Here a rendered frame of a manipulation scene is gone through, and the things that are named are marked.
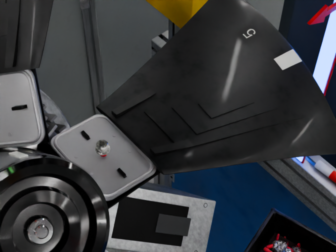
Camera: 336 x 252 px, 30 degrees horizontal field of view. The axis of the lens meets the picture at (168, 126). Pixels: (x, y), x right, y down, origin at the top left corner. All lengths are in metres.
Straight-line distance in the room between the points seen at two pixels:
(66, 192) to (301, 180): 0.57
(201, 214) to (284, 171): 0.31
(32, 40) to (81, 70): 1.15
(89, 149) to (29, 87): 0.10
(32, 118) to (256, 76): 0.26
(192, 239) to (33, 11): 0.36
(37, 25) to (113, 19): 1.12
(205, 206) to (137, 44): 1.05
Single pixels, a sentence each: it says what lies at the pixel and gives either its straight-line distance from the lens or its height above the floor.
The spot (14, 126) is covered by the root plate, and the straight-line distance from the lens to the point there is 0.54.
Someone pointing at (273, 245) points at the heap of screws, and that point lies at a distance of 0.92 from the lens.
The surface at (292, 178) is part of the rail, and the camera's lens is 1.03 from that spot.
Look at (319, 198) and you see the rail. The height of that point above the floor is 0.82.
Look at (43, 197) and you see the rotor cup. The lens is 0.50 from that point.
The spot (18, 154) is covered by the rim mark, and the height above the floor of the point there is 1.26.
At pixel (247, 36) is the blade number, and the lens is 0.70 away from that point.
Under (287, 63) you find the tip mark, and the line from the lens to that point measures 0.70.
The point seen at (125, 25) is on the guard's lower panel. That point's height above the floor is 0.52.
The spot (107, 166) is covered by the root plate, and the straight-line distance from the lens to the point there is 0.58.
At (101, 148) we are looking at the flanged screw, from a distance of 0.57.
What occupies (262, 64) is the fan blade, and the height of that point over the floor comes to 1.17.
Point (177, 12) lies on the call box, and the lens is 0.97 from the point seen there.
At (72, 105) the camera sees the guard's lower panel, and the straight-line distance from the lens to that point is 1.73.
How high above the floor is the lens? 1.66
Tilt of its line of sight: 52 degrees down
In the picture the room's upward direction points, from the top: 1 degrees clockwise
